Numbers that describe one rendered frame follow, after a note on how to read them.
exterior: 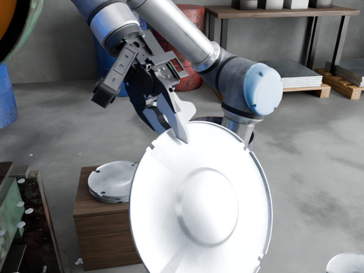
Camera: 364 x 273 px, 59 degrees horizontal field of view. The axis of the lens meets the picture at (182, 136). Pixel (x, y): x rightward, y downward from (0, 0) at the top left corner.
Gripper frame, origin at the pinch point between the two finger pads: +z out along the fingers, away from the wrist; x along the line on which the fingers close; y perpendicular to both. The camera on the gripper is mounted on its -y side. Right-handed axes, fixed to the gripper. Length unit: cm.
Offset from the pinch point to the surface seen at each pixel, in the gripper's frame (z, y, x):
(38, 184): -18, 5, 82
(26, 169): -25, 4, 81
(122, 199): 3, 36, 92
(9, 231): -8, -11, 79
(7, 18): -64, 13, 49
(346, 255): 69, 75, 37
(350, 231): 86, 125, 61
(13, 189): -20, -3, 79
